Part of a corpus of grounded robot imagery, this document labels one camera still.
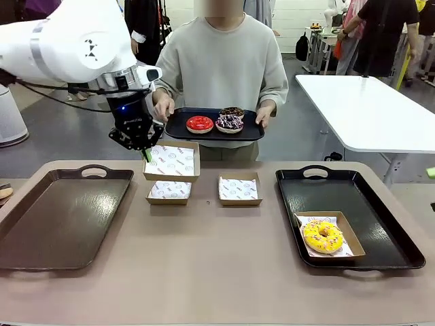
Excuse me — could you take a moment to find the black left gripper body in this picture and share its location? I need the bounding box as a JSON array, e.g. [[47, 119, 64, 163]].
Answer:
[[106, 88, 154, 139]]

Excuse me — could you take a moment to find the small black serving tray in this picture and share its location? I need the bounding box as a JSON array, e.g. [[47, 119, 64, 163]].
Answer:
[[164, 107, 266, 143]]

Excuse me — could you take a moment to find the red glazed donut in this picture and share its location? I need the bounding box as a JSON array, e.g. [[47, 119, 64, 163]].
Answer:
[[185, 115, 215, 135]]

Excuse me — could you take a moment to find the brown cardboard food box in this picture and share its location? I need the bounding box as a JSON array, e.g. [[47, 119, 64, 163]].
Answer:
[[292, 211, 367, 261], [145, 180, 193, 206], [142, 140, 202, 182], [218, 172, 264, 208]]

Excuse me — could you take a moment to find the purple white drizzled donut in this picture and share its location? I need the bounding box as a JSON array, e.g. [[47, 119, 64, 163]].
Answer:
[[214, 114, 245, 134]]

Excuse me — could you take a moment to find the chocolate sprinkled donut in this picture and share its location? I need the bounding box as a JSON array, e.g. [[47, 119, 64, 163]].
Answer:
[[218, 105, 245, 120]]

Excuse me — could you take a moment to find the yellow sprinkled donut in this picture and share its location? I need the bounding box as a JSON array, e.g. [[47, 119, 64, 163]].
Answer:
[[302, 219, 345, 256]]

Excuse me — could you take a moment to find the person's right forearm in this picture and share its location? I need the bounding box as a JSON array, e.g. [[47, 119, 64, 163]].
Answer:
[[153, 62, 183, 101]]

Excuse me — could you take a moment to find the person's left forearm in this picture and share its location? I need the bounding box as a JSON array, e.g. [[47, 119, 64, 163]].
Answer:
[[256, 67, 290, 110]]

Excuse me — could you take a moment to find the large black serving tray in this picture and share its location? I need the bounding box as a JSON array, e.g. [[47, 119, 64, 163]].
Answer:
[[275, 164, 427, 272]]

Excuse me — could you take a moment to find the large brown serving tray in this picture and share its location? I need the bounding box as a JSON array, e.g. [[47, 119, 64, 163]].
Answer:
[[0, 164, 135, 272]]

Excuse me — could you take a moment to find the person's right hand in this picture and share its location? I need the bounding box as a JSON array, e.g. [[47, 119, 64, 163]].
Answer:
[[151, 92, 177, 123]]

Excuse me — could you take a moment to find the person's left hand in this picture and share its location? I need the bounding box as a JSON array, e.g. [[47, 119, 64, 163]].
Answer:
[[254, 104, 275, 130]]

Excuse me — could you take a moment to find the purple cape mannequin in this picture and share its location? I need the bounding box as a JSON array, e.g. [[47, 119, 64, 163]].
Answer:
[[66, 90, 97, 102]]

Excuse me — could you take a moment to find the white side table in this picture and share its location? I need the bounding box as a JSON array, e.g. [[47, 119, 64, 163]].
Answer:
[[294, 74, 435, 189]]

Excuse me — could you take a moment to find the person in beige sweater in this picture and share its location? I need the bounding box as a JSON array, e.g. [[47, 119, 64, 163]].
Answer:
[[152, 0, 290, 162]]

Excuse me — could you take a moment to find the brown topped plain donut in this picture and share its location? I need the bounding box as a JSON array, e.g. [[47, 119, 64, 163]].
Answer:
[[0, 183, 15, 202]]

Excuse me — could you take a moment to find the bystander in black clothes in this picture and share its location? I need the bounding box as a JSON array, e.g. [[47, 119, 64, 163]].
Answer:
[[352, 0, 420, 79]]

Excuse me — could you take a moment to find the pink top grey trouser mannequin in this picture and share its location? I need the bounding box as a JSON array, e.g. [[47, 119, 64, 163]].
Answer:
[[334, 0, 368, 77]]

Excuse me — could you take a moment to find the grey hoodie mannequin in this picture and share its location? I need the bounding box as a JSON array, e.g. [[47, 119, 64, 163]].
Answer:
[[243, 0, 273, 30]]

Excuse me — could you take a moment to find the black hanging bag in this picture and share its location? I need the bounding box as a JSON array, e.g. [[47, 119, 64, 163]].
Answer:
[[294, 31, 311, 63]]

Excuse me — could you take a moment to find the wood top background desk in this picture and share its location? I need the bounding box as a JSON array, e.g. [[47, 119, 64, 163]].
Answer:
[[302, 24, 341, 76]]

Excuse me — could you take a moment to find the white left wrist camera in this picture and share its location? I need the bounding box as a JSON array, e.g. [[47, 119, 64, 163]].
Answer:
[[135, 66, 164, 83]]

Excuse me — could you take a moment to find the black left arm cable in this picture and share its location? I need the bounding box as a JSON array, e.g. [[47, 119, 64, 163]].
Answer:
[[0, 69, 115, 114]]

